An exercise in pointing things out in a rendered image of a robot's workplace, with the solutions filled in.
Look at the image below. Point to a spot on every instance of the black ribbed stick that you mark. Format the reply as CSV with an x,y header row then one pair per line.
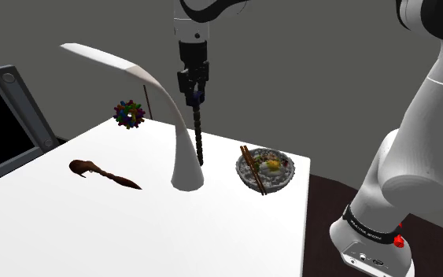
x,y
198,134

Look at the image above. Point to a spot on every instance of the thin brown rod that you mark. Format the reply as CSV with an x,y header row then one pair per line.
x,y
148,103

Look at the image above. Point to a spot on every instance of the brown carved wooden spoon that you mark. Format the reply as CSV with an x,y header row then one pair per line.
x,y
81,165

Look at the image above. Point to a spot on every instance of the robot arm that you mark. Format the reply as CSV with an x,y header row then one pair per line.
x,y
416,161

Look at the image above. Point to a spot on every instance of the brown chopstick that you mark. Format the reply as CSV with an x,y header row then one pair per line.
x,y
252,171
255,167

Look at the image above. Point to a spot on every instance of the multicoloured knobbly ball toy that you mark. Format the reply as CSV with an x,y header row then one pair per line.
x,y
123,117

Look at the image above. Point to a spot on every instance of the white table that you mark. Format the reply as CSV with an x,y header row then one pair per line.
x,y
129,238

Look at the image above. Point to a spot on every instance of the white desk lamp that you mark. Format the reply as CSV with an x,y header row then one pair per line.
x,y
186,168

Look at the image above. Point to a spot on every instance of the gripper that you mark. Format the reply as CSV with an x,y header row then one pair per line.
x,y
193,53

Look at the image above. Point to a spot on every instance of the grey bowl of rice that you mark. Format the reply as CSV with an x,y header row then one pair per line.
x,y
278,177

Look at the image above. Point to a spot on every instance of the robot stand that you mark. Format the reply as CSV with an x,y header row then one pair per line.
x,y
321,218

